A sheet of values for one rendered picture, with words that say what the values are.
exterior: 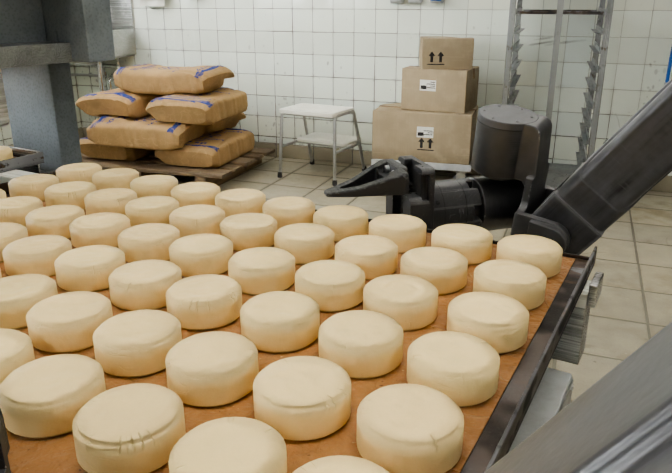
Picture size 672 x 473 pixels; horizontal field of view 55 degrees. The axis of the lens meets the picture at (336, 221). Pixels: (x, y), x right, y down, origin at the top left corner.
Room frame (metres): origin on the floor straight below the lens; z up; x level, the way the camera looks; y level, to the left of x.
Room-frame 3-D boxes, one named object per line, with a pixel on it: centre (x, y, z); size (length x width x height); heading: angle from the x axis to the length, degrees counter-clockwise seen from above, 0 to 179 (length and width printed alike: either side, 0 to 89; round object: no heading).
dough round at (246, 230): (0.53, 0.08, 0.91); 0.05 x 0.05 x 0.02
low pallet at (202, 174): (4.31, 1.13, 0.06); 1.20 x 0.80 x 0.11; 71
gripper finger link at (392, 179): (0.61, -0.03, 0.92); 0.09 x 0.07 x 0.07; 106
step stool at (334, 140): (4.20, 0.09, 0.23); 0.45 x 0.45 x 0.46; 61
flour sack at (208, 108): (4.20, 0.87, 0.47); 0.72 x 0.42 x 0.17; 164
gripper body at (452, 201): (0.63, -0.10, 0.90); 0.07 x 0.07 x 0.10; 16
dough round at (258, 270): (0.45, 0.06, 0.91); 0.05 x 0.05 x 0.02
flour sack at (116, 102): (4.42, 1.37, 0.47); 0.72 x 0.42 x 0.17; 159
